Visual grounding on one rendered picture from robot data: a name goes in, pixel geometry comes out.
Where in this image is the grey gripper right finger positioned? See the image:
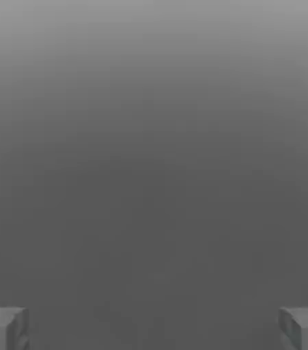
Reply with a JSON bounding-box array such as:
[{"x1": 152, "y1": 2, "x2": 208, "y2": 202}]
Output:
[{"x1": 277, "y1": 306, "x2": 308, "y2": 350}]

